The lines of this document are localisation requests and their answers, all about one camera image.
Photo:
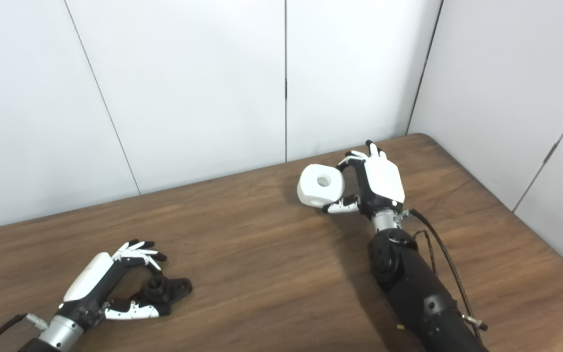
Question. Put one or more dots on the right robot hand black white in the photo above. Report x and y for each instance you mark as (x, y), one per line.
(384, 181)

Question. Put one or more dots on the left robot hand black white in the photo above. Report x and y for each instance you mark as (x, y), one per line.
(88, 278)

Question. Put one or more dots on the round white plastic piece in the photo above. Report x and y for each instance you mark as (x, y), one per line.
(315, 190)

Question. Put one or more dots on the black plastic holder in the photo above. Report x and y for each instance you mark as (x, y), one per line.
(174, 288)

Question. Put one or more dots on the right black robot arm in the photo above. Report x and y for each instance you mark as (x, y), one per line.
(408, 283)

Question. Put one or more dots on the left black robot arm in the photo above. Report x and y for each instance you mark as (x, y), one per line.
(56, 335)

